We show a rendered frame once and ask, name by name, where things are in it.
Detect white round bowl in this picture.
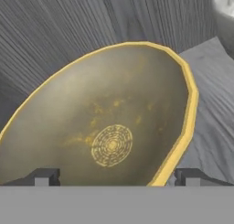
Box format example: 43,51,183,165
212,0,234,59

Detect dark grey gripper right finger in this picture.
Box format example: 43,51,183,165
174,167,234,187

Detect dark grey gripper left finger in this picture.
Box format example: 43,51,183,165
3,166,61,187

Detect gold-rimmed brass bowl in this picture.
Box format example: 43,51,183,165
0,40,200,187

